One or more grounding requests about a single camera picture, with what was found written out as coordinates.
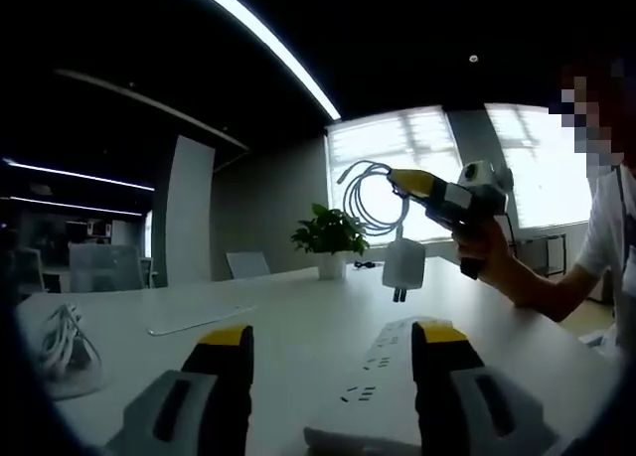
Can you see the black metal rack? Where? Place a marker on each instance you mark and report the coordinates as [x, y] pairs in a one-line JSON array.
[[556, 257]]

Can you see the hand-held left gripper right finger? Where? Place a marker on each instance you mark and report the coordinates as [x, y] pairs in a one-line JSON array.
[[442, 381]]

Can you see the long ceiling light strip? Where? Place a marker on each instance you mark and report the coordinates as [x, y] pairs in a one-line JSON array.
[[325, 103]]

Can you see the grey high-back chair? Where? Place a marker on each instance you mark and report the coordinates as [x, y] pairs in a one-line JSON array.
[[104, 267]]

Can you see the thin ceiling light strip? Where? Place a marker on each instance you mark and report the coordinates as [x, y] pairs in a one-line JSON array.
[[74, 175], [74, 206]]

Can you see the window with white blinds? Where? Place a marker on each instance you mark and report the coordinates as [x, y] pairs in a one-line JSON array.
[[536, 178], [377, 138]]

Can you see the person's right hand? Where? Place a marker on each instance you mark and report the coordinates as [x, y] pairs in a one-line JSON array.
[[497, 262]]

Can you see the white charger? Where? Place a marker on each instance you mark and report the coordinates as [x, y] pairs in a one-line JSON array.
[[403, 269]]

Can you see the white chair back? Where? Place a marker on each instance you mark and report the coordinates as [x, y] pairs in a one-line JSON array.
[[248, 264]]

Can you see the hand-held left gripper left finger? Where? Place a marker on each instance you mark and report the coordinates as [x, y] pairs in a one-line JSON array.
[[223, 376]]

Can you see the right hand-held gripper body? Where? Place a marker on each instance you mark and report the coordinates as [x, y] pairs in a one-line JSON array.
[[484, 193]]

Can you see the white power strip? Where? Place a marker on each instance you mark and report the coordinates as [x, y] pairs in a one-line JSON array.
[[367, 376]]

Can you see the white desk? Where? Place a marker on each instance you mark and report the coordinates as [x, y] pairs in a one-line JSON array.
[[298, 317]]

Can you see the green potted plant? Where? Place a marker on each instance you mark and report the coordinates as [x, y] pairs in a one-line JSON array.
[[328, 232]]

